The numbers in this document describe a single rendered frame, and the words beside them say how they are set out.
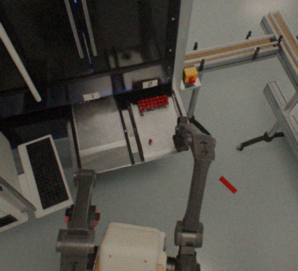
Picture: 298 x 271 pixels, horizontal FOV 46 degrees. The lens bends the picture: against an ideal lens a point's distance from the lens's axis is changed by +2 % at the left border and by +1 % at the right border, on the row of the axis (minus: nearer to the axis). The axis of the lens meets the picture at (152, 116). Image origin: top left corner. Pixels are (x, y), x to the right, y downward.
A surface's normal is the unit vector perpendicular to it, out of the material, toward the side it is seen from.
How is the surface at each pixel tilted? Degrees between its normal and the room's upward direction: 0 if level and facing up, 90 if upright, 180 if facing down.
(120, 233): 42
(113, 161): 0
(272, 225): 0
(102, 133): 0
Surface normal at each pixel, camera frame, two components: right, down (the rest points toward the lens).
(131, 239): 0.10, -0.94
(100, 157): 0.01, -0.47
